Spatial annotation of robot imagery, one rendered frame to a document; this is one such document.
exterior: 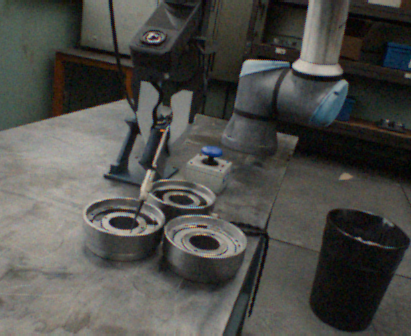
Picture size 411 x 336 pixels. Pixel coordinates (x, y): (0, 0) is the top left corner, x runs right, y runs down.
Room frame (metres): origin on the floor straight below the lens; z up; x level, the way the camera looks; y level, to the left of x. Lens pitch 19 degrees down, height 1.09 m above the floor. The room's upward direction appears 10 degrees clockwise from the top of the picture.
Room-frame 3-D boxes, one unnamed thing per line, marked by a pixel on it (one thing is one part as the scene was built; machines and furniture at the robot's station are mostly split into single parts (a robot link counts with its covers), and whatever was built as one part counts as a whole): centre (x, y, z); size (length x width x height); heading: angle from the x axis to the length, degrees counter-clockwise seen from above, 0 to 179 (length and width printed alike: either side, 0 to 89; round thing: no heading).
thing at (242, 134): (1.06, -0.11, 0.85); 0.15 x 0.15 x 0.10
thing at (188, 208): (0.58, 0.03, 0.82); 0.10 x 0.10 x 0.04
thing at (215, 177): (0.73, -0.01, 0.82); 0.08 x 0.07 x 0.05; 166
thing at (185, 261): (0.46, -0.02, 0.82); 0.10 x 0.10 x 0.04
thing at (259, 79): (1.06, -0.11, 0.97); 0.13 x 0.12 x 0.14; 59
